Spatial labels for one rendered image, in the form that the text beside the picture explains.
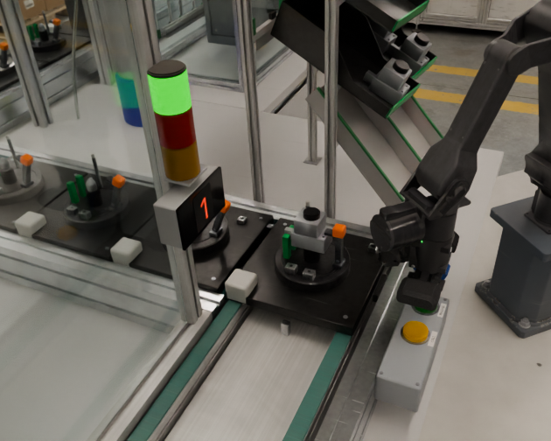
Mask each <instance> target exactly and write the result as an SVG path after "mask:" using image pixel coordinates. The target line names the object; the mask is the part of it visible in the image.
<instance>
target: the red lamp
mask: <svg viewBox="0 0 551 441"><path fill-rule="evenodd" d="M154 114H155V119H156V124H157V133H158V138H159V143H160V144H161V146H163V147H164V148H166V149H171V150H178V149H184V148H186V147H189V146H190V145H192V144H194V142H195V141H196V132H195V126H194V120H193V113H192V107H190V108H189V109H188V110H187V111H185V112H184V113H181V114H178V115H160V114H158V113H156V112H155V111H154Z"/></svg>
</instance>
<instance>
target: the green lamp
mask: <svg viewBox="0 0 551 441"><path fill-rule="evenodd" d="M148 81H149V85H150V94H151V100H152V104H153V109H154V111H155V112H156V113H158V114H160V115H164V116H173V115H178V114H181V113H184V112H185V111H187V110H188V109H189V108H190V107H191V106H192V102H191V95H190V89H189V82H188V76H187V70H185V71H184V72H183V73H182V74H180V75H179V76H176V77H172V78H167V79H158V78H153V77H151V76H149V75H148Z"/></svg>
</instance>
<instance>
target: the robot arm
mask: <svg viewBox="0 0 551 441"><path fill-rule="evenodd" d="M523 38H525V39H526V43H527V44H526V45H524V46H522V47H521V46H519V45H516V44H517V43H518V42H519V41H520V40H522V39H523ZM531 67H538V93H539V143H538V144H537V146H536V147H535V148H534V149H533V150H532V151H531V152H530V153H528V154H526V155H525V161H526V167H525V170H524V172H525V173H526V174H528V176H529V177H530V181H531V183H532V184H535V185H536V186H538V189H537V190H536V191H535V195H534V200H533V204H532V207H531V209H532V211H528V212H525V213H524V216H525V217H527V218H528V219H529V220H530V221H531V222H532V223H533V224H535V225H536V226H537V227H538V228H540V229H541V230H542V231H544V232H545V233H546V234H548V235H551V0H540V1H539V2H538V3H537V4H536V5H535V6H533V7H532V8H530V9H528V10H526V11H525V12H523V13H521V14H520V15H518V16H517V17H515V18H514V19H513V20H512V21H511V22H510V24H509V25H508V26H507V28H506V30H505V32H504V33H503V34H502V35H501V36H499V37H498V38H496V39H494V40H493V41H492V42H491V43H490V44H488V46H487V47H486V48H485V52H484V61H483V63H482V65H481V67H480V68H479V70H478V73H477V75H476V77H475V79H474V81H473V82H472V84H471V87H470V89H469V91H468V92H467V94H466V96H465V97H464V100H463V102H462V104H461V106H460V108H459V110H458V111H457V114H456V116H455V118H454V120H453V122H452V124H451V125H450V128H449V130H448V132H447V133H446V135H445V136H444V138H443V139H441V140H440V141H438V142H437V143H435V144H433V145H432V146H431V147H430V148H429V150H428V151H427V153H426V154H425V156H424V157H423V159H422V161H421V162H420V164H419V165H418V166H417V168H416V170H415V172H414V173H413V174H412V176H411V177H410V178H409V180H408V182H407V183H406V184H405V186H403V188H402V189H401V191H400V195H402V196H403V197H404V198H405V202H403V203H400V204H397V205H394V206H384V207H382V208H381V209H380V213H378V214H376V215H374V216H373V218H372V219H371V220H370V230H371V234H372V237H373V241H374V242H375V244H376V246H377V247H378V248H379V258H378V260H379V261H380V262H382V264H383V265H384V266H385V267H394V266H399V264H400V263H406V262H408V261H409V263H408V266H409V267H411V268H413V269H414V270H415V272H411V271H409V273H408V276H407V277H405V278H403V279H402V280H401V284H400V286H399V289H398V291H397V295H396V299H397V301H398V302H401V303H403V304H407V305H413V306H416V307H420V308H423V309H426V310H430V311H434V310H435V309H436V307H437V304H438V301H439V298H440V295H441V292H442V290H443V286H444V284H445V280H444V279H445V278H446V276H447V275H448V273H449V270H450V265H449V261H450V257H451V253H455V251H456V249H457V244H458V241H459V235H458V234H457V233H456V231H454V229H455V225H456V219H457V210H458V208H460V207H465V206H468V205H469V204H470V203H471V201H470V200H469V199H467V198H466V197H465V195H466V194H467V192H468V191H469V190H470V188H471V184H472V181H473V179H474V177H475V175H476V172H477V170H478V150H479V147H480V145H481V143H482V142H483V140H484V139H485V136H486V134H487V132H488V130H489V128H490V127H491V126H492V123H493V121H494V119H495V117H496V116H497V114H498V112H499V110H500V108H501V106H502V105H503V103H504V101H505V99H506V97H507V95H508V94H509V92H510V90H511V88H512V86H513V83H514V82H515V81H516V79H517V77H518V75H520V74H523V73H524V72H525V71H526V70H528V69H529V68H531ZM420 186H422V187H423V188H424V189H426V190H427V191H428V192H429V193H430V194H432V195H430V196H427V197H426V196H425V195H423V194H422V193H421V192H420V191H419V190H417V189H418V188H419V187H420ZM451 248H452V249H451ZM450 250H451V252H450Z"/></svg>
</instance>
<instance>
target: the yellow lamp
mask: <svg viewBox="0 0 551 441"><path fill-rule="evenodd" d="M160 148H161V152H162V158H163V162H164V171H165V176H166V177H167V178H168V179H171V180H175V181H185V180H189V179H193V178H195V177H196V176H198V175H199V173H200V163H199V152H198V145H197V139H196V141H195V142H194V143H193V144H192V145H190V146H189V147H186V148H183V149H178V150H171V149H166V148H164V147H163V146H161V144H160Z"/></svg>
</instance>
